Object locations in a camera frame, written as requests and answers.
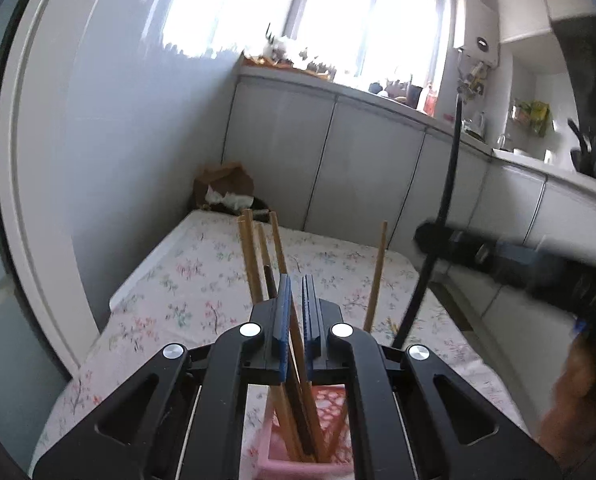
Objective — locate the dark utensil jar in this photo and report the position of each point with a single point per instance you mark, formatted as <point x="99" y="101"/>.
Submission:
<point x="414" y="96"/>

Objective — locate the kitchen window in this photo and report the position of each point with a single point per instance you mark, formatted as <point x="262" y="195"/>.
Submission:
<point x="328" y="10"/>

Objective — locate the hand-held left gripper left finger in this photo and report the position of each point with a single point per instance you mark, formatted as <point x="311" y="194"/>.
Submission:
<point x="284" y="330"/>

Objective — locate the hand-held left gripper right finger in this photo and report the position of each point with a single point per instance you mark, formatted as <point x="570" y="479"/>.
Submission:
<point x="309" y="325"/>

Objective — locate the black range hood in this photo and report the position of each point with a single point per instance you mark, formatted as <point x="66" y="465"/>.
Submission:
<point x="588" y="60"/>

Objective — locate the red bottle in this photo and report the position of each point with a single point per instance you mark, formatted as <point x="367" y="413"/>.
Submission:
<point x="430" y="100"/>

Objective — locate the hanging kitchen tools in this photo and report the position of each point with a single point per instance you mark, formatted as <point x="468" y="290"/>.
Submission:
<point x="473" y="82"/>

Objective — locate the brown paper bag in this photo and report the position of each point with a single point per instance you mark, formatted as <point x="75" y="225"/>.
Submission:
<point x="222" y="177"/>

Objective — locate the clear glass kettle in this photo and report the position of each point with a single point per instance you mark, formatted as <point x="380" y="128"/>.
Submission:
<point x="479" y="125"/>

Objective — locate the light bamboo chopstick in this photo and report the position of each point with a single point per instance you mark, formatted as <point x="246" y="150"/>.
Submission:
<point x="264" y="255"/>
<point x="279" y="245"/>
<point x="376" y="280"/>
<point x="248" y="260"/>

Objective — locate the floral tablecloth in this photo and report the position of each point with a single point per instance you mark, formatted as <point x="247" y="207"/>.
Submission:
<point x="187" y="285"/>

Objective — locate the white water heater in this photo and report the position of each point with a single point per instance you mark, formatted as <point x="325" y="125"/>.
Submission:
<point x="475" y="30"/>

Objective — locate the wooden cutting boards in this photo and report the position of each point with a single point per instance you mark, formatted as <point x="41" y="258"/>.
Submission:
<point x="288" y="67"/>

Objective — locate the pink plastic lattice basket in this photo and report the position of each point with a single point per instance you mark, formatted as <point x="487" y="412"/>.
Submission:
<point x="330" y="405"/>

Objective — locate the black wok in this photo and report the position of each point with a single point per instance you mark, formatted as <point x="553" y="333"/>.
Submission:
<point x="583" y="155"/>

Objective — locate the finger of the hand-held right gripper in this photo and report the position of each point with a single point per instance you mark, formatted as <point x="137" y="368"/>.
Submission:
<point x="468" y="247"/>

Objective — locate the person's right hand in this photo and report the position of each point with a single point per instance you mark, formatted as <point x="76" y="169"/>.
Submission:
<point x="583" y="400"/>

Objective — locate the black trash bin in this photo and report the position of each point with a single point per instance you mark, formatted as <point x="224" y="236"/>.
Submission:
<point x="260" y="205"/>

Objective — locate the yellow green package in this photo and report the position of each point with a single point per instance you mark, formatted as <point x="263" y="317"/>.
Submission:
<point x="535" y="117"/>

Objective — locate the frosted glass sliding door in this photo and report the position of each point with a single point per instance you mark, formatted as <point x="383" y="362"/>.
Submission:
<point x="7" y="370"/>

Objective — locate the white kitchen base cabinets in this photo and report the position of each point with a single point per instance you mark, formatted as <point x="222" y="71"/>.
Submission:
<point x="368" y="160"/>

